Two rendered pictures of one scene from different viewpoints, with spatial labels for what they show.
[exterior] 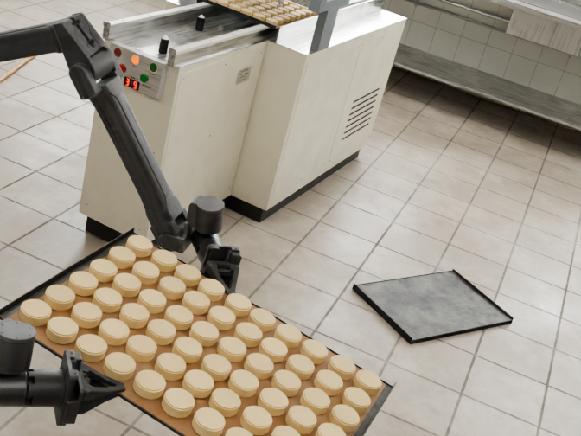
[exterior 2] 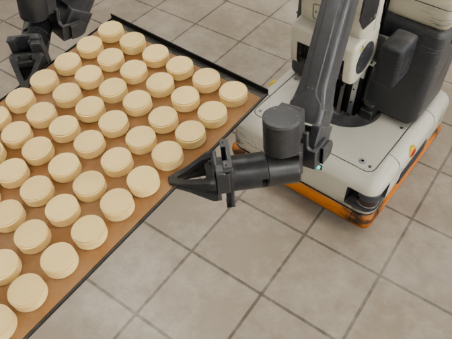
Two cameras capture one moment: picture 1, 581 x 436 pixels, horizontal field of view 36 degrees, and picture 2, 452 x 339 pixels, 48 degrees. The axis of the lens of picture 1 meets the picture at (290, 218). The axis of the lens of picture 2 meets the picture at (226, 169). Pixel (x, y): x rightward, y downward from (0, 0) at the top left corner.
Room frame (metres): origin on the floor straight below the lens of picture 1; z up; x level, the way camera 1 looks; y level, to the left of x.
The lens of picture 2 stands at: (1.74, -0.39, 1.58)
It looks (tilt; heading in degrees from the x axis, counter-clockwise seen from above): 48 degrees down; 111
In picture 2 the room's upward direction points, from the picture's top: straight up
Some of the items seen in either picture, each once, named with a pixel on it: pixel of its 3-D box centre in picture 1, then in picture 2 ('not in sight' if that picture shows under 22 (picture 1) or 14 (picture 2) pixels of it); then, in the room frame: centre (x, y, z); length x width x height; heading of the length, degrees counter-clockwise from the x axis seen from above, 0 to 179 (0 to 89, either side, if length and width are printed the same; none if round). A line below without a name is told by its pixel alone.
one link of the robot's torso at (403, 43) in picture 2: not in sight; (354, 57); (1.64, 1.02, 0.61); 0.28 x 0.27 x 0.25; 163
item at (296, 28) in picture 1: (337, 16); not in sight; (4.30, 0.04, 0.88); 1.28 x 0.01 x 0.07; 160
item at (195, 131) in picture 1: (174, 127); not in sight; (3.45, 0.57, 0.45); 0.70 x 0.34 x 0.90; 160
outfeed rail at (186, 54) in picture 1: (293, 22); not in sight; (3.98, 0.22, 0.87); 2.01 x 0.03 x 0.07; 160
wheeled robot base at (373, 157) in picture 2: not in sight; (340, 125); (1.63, 1.20, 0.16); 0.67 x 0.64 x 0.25; 73
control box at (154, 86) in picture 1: (136, 70); not in sight; (3.11, 0.69, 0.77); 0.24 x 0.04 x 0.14; 70
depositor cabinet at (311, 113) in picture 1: (278, 89); not in sight; (4.37, 0.24, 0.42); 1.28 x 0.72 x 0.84; 160
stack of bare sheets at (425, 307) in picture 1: (433, 303); not in sight; (3.36, -0.69, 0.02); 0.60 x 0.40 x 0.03; 130
